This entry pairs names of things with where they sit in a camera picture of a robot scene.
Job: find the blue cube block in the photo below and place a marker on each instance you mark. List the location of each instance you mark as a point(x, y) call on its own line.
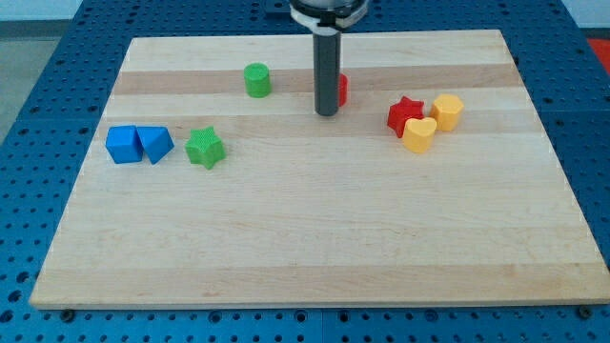
point(123, 144)

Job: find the red cylinder block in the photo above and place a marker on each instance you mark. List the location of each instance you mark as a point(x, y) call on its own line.
point(343, 89)

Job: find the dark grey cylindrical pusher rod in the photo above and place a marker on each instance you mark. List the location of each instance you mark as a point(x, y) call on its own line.
point(327, 51)

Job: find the green star block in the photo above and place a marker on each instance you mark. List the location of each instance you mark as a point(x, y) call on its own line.
point(204, 147)

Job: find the yellow hexagon block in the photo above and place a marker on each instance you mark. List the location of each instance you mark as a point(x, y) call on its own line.
point(446, 110)

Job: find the blue triangular prism block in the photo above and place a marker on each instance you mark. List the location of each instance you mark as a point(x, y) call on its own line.
point(156, 142)

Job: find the green cylinder block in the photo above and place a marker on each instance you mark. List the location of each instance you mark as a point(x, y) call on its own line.
point(257, 80)

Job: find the yellow heart block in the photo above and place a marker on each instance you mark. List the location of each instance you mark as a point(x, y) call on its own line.
point(419, 134)

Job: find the wooden board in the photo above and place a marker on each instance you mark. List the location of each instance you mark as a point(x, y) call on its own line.
point(311, 211)

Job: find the red star block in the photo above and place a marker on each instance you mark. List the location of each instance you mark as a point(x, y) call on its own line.
point(400, 112)

